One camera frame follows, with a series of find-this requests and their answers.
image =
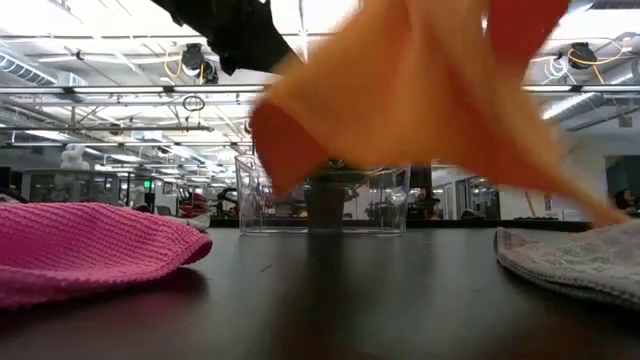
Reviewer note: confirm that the orange microfiber towel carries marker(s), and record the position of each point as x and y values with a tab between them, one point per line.
425	100

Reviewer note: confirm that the pink microfiber towel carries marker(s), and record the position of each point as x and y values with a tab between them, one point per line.
75	250

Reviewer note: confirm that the clear plastic bin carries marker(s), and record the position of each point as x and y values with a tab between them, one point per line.
260	200

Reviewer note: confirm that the artificial green potted plant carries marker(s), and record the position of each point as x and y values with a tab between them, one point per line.
325	205

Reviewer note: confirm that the yellow leaning pole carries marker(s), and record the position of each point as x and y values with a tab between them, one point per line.
530	202

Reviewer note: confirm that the person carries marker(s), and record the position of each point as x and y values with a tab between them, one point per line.
624	200

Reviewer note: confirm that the grey glass-front enclosure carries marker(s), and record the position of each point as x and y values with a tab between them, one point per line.
70	187

